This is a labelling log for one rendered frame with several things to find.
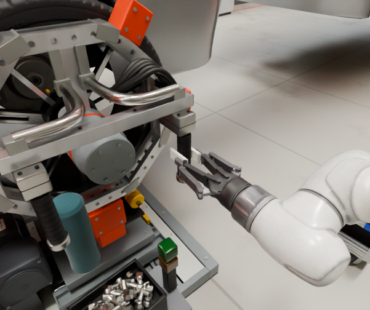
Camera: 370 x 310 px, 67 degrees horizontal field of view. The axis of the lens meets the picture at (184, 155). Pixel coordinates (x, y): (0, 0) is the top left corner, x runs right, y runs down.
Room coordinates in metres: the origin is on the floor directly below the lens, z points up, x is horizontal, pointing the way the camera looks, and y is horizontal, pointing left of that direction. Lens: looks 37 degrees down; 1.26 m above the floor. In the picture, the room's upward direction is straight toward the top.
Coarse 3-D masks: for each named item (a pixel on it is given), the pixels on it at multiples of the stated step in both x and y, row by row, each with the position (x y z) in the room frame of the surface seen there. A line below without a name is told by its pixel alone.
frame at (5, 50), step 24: (72, 24) 0.69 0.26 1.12; (96, 24) 0.69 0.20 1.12; (0, 48) 0.56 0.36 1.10; (24, 48) 0.59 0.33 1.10; (48, 48) 0.62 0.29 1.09; (120, 48) 0.72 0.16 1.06; (0, 72) 0.55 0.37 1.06; (144, 144) 0.79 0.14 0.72; (144, 168) 0.74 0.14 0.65; (0, 192) 0.49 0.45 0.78; (96, 192) 0.67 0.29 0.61; (120, 192) 0.67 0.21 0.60
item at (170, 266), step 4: (160, 256) 0.43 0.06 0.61; (176, 256) 0.43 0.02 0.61; (160, 260) 0.42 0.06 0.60; (172, 260) 0.42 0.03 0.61; (176, 260) 0.42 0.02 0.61; (160, 264) 0.42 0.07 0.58; (164, 264) 0.41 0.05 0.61; (168, 264) 0.41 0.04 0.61; (172, 264) 0.41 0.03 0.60; (176, 264) 0.42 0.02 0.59; (164, 268) 0.41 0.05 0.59; (168, 268) 0.40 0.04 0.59; (172, 268) 0.41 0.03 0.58; (168, 272) 0.40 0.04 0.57
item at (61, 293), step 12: (144, 216) 0.94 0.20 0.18; (156, 228) 0.87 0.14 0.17; (156, 240) 0.82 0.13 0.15; (48, 252) 0.74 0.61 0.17; (144, 252) 0.75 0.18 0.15; (156, 252) 0.77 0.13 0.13; (120, 264) 0.69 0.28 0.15; (144, 264) 0.72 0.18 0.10; (60, 276) 0.64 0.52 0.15; (96, 276) 0.64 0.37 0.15; (108, 276) 0.63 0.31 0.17; (60, 288) 0.57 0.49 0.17; (84, 288) 0.59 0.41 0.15; (60, 300) 0.54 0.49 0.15; (72, 300) 0.53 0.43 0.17
